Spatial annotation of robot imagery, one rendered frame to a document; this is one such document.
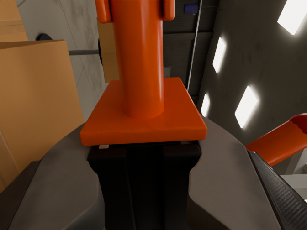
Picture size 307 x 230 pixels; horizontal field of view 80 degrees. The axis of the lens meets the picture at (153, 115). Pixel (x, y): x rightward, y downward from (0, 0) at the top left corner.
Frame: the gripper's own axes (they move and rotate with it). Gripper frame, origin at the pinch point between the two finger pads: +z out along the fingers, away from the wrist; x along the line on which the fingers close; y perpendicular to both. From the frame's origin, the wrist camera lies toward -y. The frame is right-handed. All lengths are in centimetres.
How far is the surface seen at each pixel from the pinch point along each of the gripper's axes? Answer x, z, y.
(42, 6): -109, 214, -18
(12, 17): -54, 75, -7
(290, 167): 201, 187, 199
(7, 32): -54, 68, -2
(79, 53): -73, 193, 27
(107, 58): -41, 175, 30
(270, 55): 287, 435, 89
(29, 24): -109, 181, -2
